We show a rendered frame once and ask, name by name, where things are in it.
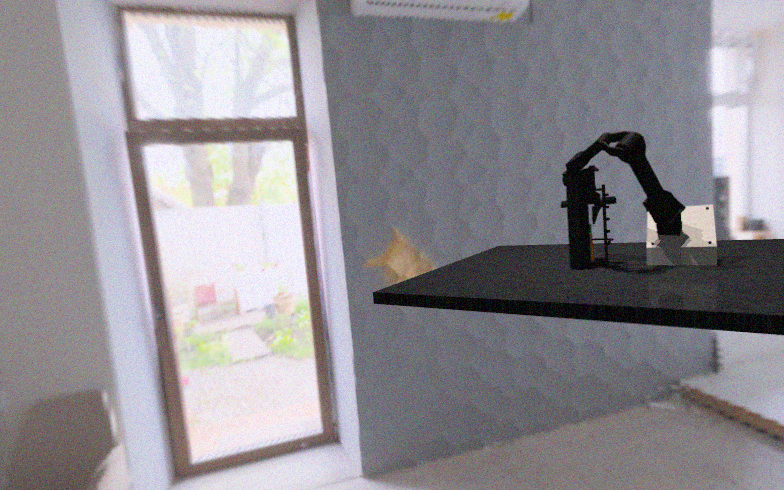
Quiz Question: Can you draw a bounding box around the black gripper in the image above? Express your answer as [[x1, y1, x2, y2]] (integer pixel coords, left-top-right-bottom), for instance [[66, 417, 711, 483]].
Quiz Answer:
[[560, 184, 616, 224]]

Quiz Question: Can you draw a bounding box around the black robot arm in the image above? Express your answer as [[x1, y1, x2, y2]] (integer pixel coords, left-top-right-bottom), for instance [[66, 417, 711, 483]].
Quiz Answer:
[[562, 131, 685, 236]]

